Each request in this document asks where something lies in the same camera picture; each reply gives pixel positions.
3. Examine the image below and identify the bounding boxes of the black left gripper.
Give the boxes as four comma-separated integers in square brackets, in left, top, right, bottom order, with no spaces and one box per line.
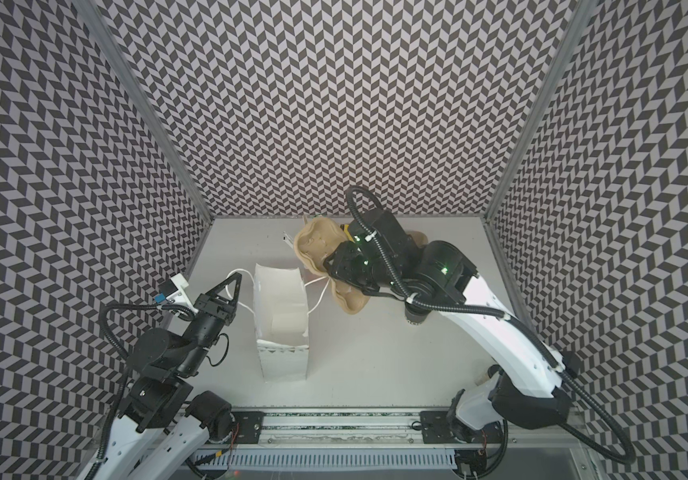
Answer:
[175,272,241,378]

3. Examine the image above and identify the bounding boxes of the white patterned gift bag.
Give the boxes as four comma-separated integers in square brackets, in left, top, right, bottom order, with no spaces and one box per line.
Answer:
[233,264,328,383]

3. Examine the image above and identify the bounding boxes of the brown pulp cup carrier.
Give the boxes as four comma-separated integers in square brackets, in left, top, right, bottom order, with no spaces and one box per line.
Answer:
[293,216,369,315]

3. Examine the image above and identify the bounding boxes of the black takeout coffee cup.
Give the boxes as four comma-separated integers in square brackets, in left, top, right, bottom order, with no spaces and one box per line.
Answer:
[404,305,429,325]

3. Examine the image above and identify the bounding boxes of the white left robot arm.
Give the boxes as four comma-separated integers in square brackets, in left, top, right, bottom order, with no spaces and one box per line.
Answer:
[77,271,242,479]

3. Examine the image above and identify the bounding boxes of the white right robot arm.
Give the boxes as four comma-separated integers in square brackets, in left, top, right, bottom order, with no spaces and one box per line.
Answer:
[322,185,637,465]

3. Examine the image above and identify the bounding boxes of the stacked pulp cup carriers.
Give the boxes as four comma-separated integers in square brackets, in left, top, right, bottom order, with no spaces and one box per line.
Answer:
[407,231,429,248]

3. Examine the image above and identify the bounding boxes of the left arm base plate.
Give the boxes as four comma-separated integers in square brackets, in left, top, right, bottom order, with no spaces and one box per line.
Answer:
[231,410,266,445]

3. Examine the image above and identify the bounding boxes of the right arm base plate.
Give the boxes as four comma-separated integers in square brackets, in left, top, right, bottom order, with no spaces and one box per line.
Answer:
[412,410,503,445]

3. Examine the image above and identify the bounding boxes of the aluminium left corner post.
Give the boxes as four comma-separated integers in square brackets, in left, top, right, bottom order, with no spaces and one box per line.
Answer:
[72,0,213,224]

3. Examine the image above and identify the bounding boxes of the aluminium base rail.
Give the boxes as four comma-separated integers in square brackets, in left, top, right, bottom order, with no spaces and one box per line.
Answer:
[139,406,597,475]

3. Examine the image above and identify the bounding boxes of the aluminium frame corner post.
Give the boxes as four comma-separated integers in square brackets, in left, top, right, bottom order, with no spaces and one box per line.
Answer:
[483,0,598,223]

